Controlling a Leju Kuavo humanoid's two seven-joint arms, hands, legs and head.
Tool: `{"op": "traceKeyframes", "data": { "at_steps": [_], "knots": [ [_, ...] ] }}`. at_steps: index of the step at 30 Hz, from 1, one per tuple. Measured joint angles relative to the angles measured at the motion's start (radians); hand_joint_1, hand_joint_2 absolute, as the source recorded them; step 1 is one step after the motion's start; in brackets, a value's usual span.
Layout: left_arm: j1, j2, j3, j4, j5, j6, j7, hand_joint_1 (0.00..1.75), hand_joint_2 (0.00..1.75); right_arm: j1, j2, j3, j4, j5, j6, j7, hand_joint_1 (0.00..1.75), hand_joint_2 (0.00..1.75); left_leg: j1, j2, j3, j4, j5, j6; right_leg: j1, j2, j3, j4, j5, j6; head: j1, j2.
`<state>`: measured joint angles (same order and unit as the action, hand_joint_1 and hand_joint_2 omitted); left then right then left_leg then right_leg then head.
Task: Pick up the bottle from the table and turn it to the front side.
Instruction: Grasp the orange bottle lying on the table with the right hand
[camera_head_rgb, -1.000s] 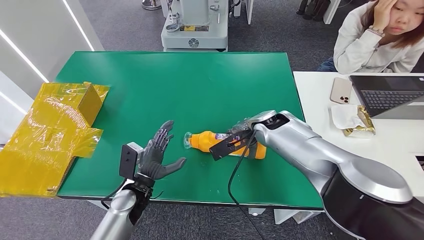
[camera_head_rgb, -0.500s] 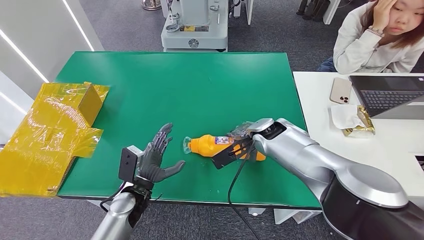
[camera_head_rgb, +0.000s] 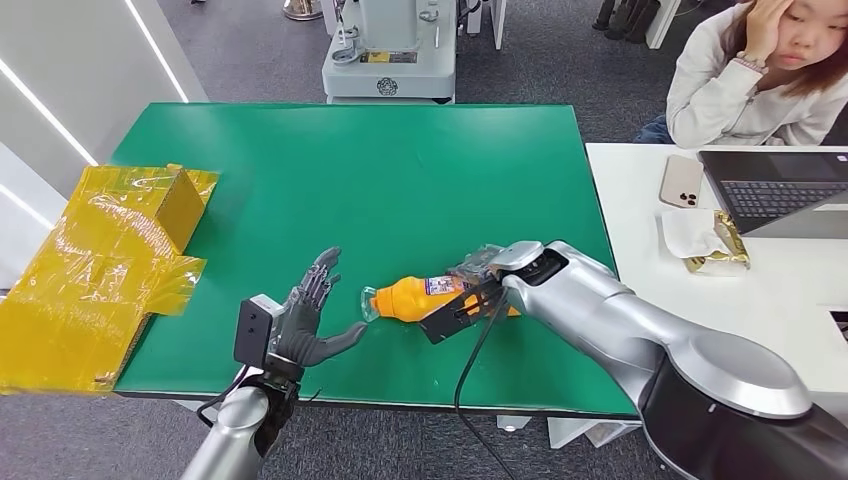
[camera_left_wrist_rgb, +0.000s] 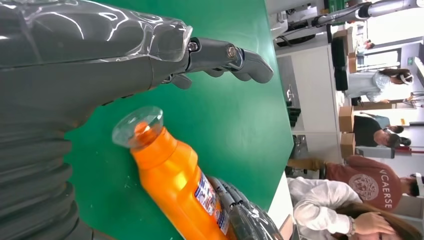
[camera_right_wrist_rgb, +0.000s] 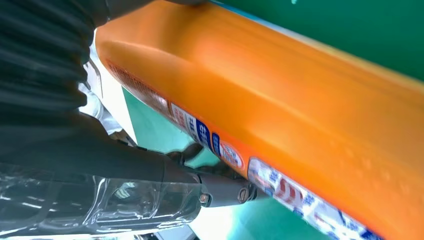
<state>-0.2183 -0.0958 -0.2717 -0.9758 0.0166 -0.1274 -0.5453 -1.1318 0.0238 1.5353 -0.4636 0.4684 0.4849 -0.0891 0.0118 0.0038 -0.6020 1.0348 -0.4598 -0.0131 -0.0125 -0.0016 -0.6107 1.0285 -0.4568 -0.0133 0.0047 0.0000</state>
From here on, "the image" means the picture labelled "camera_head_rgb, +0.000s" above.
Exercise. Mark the white desk panel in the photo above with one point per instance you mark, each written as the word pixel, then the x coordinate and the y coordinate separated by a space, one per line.
pixel 662 23

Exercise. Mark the white paper napkin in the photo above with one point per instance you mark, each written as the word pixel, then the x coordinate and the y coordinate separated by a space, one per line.
pixel 689 232

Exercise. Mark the small white table foot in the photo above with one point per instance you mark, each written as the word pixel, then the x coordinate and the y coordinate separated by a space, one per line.
pixel 513 424

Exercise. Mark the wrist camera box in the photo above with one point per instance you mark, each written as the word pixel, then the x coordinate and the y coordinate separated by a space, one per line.
pixel 454 318
pixel 255 328

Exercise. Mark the orange plastic bottle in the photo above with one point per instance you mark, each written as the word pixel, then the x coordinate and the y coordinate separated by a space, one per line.
pixel 411 298

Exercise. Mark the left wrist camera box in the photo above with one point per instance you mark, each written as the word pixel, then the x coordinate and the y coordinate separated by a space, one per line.
pixel 255 328

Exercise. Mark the yellow taped cardboard box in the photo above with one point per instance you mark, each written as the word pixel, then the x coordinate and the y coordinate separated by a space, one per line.
pixel 86 278

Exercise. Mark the long white table foot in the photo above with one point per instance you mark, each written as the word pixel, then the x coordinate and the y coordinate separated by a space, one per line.
pixel 189 405

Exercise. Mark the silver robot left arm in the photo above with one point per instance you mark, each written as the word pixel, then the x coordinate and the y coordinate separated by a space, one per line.
pixel 232 430

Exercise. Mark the grey white machine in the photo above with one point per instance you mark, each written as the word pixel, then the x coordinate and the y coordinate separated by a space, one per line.
pixel 391 73

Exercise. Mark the chrome stand base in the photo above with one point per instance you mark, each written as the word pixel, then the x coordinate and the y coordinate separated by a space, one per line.
pixel 303 9

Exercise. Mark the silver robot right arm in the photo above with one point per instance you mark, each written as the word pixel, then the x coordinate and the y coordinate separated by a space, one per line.
pixel 662 331

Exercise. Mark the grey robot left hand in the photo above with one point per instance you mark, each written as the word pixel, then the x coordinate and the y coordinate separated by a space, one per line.
pixel 301 331

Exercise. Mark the beige smartphone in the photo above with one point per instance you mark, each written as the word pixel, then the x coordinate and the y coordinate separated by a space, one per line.
pixel 682 182

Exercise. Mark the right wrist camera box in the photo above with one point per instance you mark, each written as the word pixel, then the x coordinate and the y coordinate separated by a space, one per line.
pixel 454 318

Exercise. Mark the wide white table foot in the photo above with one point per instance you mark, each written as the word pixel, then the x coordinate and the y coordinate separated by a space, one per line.
pixel 576 430

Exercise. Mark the white cabinet panel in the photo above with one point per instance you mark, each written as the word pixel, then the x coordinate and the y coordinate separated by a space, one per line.
pixel 490 20

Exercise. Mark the gold foil wrapper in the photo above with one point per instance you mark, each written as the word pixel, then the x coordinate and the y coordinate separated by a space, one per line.
pixel 732 238

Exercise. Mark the dark grey laptop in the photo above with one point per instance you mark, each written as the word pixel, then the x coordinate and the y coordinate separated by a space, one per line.
pixel 775 192

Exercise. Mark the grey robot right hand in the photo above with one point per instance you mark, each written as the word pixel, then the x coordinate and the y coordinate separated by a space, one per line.
pixel 478 265

